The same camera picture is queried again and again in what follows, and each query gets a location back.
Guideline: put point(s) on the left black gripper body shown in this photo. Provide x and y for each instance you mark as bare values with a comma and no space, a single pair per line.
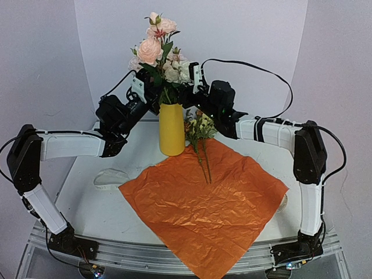
129,121

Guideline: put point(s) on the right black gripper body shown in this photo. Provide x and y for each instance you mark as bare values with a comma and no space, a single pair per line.
188,95

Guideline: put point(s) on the yellow ceramic vase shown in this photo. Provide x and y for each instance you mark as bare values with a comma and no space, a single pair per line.
171,129

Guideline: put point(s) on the cream printed ribbon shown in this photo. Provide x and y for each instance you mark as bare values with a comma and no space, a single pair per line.
110,179

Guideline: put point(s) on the orange yellow wrapping paper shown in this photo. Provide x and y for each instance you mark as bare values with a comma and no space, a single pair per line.
173,197

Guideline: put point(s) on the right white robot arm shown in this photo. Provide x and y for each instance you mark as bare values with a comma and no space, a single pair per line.
298,145

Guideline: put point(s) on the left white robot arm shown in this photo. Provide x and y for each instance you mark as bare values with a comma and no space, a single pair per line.
32,147

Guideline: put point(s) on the white and pink flowers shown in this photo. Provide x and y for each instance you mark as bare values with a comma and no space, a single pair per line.
173,74

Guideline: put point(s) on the loose bouquet flower stems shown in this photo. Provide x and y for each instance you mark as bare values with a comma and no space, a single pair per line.
198,128

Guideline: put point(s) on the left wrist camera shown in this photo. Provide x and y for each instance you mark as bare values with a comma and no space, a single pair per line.
137,87

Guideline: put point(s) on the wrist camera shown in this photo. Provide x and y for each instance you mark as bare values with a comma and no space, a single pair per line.
196,77
137,87

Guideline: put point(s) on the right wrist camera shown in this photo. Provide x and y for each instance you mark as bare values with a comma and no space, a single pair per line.
196,77

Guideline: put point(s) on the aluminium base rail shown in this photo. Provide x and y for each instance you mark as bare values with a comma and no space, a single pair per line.
49,256

